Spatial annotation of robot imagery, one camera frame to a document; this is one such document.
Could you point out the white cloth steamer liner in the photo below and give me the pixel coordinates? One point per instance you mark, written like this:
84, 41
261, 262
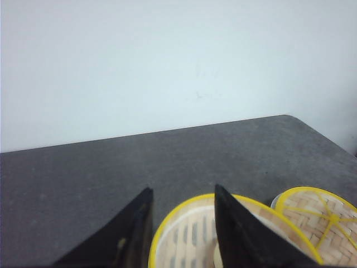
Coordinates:
188, 239

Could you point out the white plate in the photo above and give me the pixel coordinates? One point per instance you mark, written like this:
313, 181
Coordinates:
279, 202

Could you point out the bamboo steamer basket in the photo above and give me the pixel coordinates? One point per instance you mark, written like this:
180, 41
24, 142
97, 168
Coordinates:
269, 217

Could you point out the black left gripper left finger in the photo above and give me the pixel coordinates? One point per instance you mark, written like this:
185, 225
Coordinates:
123, 242

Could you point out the woven bamboo steamer lid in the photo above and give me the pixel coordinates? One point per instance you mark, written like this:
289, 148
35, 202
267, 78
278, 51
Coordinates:
327, 220

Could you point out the white steamed bun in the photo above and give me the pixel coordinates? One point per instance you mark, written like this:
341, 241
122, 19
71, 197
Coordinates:
218, 263

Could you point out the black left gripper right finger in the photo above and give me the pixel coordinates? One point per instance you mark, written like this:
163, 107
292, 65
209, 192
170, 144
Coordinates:
244, 241

